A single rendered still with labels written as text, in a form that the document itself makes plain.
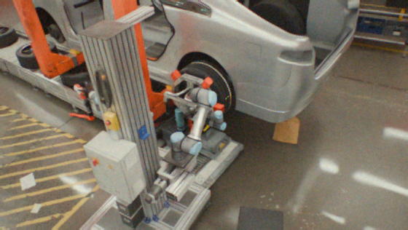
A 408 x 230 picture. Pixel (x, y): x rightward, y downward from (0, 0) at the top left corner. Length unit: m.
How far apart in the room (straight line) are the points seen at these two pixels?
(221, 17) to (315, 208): 2.11
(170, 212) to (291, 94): 1.58
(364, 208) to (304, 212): 0.60
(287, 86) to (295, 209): 1.28
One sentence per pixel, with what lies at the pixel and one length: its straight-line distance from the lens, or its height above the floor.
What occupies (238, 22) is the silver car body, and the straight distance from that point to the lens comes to 2.97.
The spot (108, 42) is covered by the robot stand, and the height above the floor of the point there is 2.01.
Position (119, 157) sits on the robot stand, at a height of 1.23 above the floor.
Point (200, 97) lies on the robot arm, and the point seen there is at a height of 1.31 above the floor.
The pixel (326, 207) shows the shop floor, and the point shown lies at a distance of 3.60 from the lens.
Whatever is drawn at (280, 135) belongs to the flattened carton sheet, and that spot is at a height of 0.01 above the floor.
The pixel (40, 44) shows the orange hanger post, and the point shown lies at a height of 1.05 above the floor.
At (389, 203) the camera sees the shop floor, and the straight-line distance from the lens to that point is 3.86.
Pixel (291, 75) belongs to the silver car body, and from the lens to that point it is 2.92.
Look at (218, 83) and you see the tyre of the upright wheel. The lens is 3.23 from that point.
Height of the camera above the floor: 2.78
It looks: 38 degrees down
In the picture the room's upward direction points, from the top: 4 degrees counter-clockwise
